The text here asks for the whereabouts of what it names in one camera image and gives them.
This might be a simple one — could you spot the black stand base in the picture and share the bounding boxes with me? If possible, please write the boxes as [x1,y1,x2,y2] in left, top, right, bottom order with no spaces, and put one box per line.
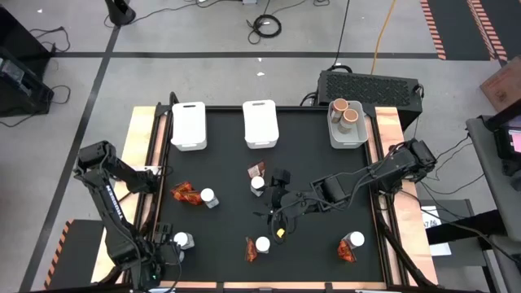
[103,0,138,28]

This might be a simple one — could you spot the black monitor pink screen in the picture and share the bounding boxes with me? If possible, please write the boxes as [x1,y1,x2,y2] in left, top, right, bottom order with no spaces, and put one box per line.
[493,121,521,164]

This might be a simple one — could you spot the yellow hanging cable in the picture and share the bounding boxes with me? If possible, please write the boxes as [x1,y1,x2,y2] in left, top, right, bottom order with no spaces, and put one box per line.
[369,0,398,76]

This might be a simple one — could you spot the black cable coil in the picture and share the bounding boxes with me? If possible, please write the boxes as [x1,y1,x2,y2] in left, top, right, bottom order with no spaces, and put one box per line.
[247,14,283,45]

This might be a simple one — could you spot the brown-lidded spice jar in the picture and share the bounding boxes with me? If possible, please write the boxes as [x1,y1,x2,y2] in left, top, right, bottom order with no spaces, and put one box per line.
[337,108,360,135]
[330,98,350,125]

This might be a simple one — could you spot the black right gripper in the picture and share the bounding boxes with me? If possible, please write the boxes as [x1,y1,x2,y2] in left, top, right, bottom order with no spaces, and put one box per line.
[268,168,317,223]

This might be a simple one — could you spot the white plastic bin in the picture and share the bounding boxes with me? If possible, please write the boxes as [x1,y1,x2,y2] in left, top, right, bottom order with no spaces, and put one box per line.
[242,98,281,150]
[326,99,370,150]
[170,101,208,152]

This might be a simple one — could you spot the bagel seasoning jar white lid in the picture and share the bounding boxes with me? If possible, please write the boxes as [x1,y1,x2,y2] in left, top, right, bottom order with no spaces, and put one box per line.
[249,175,266,198]
[254,236,272,255]
[343,230,366,250]
[173,231,196,251]
[199,187,221,210]

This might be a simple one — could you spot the black perforated computer case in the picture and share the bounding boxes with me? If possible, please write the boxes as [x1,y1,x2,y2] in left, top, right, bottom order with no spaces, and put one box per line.
[316,69,424,121]

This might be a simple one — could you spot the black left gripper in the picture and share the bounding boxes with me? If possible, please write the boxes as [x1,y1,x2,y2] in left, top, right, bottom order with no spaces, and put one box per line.
[152,222,183,272]

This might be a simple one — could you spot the black mat orange stripes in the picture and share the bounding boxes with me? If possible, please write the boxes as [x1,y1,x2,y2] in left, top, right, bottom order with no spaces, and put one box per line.
[43,218,106,291]
[418,0,510,62]

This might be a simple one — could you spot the light wooden side board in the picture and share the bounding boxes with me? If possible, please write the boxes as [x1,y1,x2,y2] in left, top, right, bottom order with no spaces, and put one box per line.
[90,105,169,286]
[366,106,440,286]

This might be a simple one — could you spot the orange taco seasoning packet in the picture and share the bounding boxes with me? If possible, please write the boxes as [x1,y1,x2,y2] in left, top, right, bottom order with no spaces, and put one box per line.
[336,239,358,264]
[247,160,267,180]
[169,181,204,207]
[244,237,259,264]

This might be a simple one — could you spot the brown cardboard box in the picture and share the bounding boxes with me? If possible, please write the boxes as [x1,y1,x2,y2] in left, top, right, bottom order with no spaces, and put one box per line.
[479,55,521,113]

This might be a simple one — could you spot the black hanging cable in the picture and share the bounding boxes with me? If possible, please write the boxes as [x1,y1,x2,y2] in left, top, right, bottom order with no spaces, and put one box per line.
[331,0,352,72]

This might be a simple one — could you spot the white paper sheet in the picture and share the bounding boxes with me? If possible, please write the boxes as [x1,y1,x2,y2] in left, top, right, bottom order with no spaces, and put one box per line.
[420,205,453,257]

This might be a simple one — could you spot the grey cart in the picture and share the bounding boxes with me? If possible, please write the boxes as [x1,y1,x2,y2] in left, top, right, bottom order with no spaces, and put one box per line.
[465,114,521,293]

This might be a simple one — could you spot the black equipment cart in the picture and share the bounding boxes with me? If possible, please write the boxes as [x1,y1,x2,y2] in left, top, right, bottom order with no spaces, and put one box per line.
[0,6,56,119]

